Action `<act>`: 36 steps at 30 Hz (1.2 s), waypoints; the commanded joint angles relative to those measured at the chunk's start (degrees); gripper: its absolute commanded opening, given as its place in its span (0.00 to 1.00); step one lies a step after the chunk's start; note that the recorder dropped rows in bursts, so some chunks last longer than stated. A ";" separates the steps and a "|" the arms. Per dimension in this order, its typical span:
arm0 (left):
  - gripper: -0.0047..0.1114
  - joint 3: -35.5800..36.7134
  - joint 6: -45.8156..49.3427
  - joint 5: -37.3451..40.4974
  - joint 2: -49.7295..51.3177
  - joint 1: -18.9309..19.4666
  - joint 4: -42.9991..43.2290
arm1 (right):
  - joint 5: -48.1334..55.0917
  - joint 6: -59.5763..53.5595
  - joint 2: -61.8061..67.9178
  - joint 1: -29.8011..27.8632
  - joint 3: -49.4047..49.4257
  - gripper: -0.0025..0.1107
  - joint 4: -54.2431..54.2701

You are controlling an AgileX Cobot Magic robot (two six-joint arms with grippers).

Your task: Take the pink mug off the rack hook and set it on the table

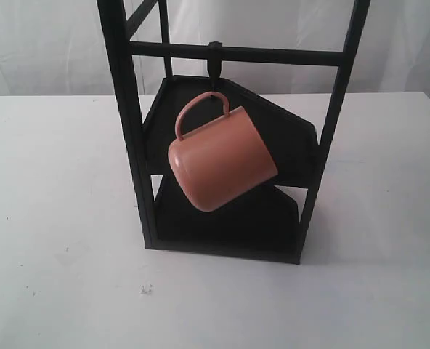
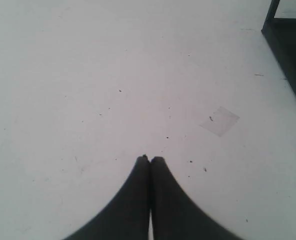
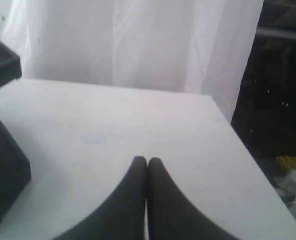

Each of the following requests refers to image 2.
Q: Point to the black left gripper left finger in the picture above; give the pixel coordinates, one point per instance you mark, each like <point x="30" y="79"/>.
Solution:
<point x="127" y="215"/>

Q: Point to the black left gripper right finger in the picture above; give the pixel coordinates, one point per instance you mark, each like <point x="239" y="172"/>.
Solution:
<point x="174" y="215"/>

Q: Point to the clear tape patch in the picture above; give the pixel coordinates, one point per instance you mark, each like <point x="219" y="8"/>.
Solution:
<point x="220" y="122"/>

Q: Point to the black metal mug rack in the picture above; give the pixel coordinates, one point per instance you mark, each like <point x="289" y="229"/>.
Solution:
<point x="280" y="34"/>

